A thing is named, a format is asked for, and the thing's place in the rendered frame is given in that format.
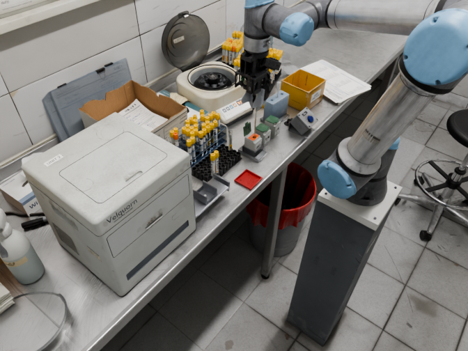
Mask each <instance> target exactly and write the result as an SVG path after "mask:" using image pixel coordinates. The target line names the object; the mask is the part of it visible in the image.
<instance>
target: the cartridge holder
mask: <svg viewBox="0 0 468 351"><path fill-rule="evenodd" d="M238 152H240V153H241V154H243V155H245V156H247V157H249V158H251V159H253V160H254V161H256V162H259V161H261V159H262V158H264V157H265V156H266V155H267V152H266V151H264V150H263V145H261V147H260V148H259V149H258V150H256V151H255V152H254V151H253V150H251V149H249V148H247V147H245V146H244V145H243V146H241V147H240V148H239V149H238Z"/></svg>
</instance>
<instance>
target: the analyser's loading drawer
mask: <svg viewBox="0 0 468 351"><path fill-rule="evenodd" d="M226 190H227V191H228V192H229V191H230V181H228V180H226V179H225V178H223V177H221V176H220V175H217V174H216V173H213V174H212V179H211V180H210V181H208V182H206V181H204V180H203V186H201V187H200V188H199V189H197V190H194V189H193V197H194V205H195V214H196V218H197V216H199V215H200V214H201V213H202V212H203V211H204V210H205V209H207V208H208V207H209V206H210V205H211V204H212V203H214V202H215V201H216V200H217V199H218V198H219V197H220V196H221V195H222V194H223V193H224V192H225V191H226ZM204 195H206V196H204Z"/></svg>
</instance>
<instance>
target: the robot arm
mask: <svg viewBox="0 0 468 351"><path fill-rule="evenodd" d="M274 1H275V0H245V5H244V33H243V47H244V52H243V53H242V54H240V69H239V70H237V71H235V88H236V87H237V86H239V85H241V87H242V88H243V89H245V90H246V92H245V94H244V95H243V97H242V99H241V103H245V102H249V104H250V106H251V108H252V109H253V110H254V108H256V111H258V110H259V109H261V108H262V106H263V105H264V103H265V101H266V99H267V98H268V97H269V95H270V93H271V90H272V80H271V79H270V74H271V73H270V71H269V69H270V70H279V68H280V66H281V62H279V60H277V59H275V58H271V57H269V58H267V56H268V55H269V48H270V44H271V42H270V40H271V36H273V37H275V38H277V39H279V40H282V41H283V42H285V43H286V44H289V45H294V46H296V47H301V46H302V45H305V44H306V41H307V40H309V39H310V37H311V36H312V33H313V31H315V30H316V29H320V28H325V29H339V30H347V31H362V32H371V33H385V34H394V35H402V36H409V37H408V39H407V41H406V43H405V46H404V50H403V55H402V56H401V58H400V60H399V62H398V67H399V70H400V72H399V73H398V75H397V76H396V78H395V79H394V80H393V82H392V83H391V85H390V86H389V87H388V89H387V90H386V91H385V93H384V94H383V96H382V97H381V98H380V99H379V101H378V102H377V104H376V105H375V106H374V107H373V109H372V110H371V112H370V113H369V115H367V117H366V119H365V120H364V121H363V123H362V124H361V125H360V126H359V128H358V130H357V131H356V132H355V133H354V135H353V136H352V137H348V138H345V139H344V140H342V142H340V143H339V145H338V146H337V148H336V149H335V151H334V152H333V153H332V155H331V156H330V157H329V158H328V159H326V160H324V161H322V163H321V164H320V165H319V167H318V178H319V180H320V183H321V185H322V186H323V187H324V188H325V189H326V190H327V191H328V192H329V193H330V194H331V195H332V196H335V197H336V198H341V199H346V200H348V201H349V202H351V203H354V204H357V205H362V206H372V205H377V204H378V203H381V202H382V201H383V200H384V198H385V196H386V194H387V174H388V172H389V169H390V166H391V163H392V161H393V159H394V156H395V154H396V151H397V149H398V148H399V146H398V145H399V143H400V135H401V134H402V133H403V132H404V131H405V130H406V129H407V128H408V127H409V126H410V125H411V123H412V122H413V121H414V120H415V119H416V118H417V116H418V115H419V114H420V113H421V112H422V111H423V110H424V109H425V108H426V107H427V106H428V105H429V103H430V102H431V101H432V100H433V99H434V98H435V96H436V95H446V94H448V93H450V92H451V91H452V90H453V89H454V88H455V87H456V86H457V85H458V84H459V83H460V81H461V80H462V79H463V78H464V77H465V76H466V75H467V74H468V0H308V1H305V2H304V3H301V4H298V5H296V6H293V7H291V8H286V7H284V6H281V5H279V4H277V3H275V2H274ZM238 75H239V82H238V83H236V79H237V76H238ZM240 75H241V81H240ZM256 94H257V97H256Z"/></svg>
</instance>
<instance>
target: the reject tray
mask: <svg viewBox="0 0 468 351"><path fill-rule="evenodd" d="M262 179H263V178H262V177H260V176H259V175H257V174H255V173H253V172H251V171H250V170H248V169H246V170H244V171H243V172H242V173H241V174H240V175H239V176H238V177H236V179H234V182H236V183H238V184H239V185H242V186H243V187H245V188H247V189H248V190H250V191H251V190H252V189H253V188H254V187H255V186H256V185H257V184H258V183H259V182H260V181H261V180H262Z"/></svg>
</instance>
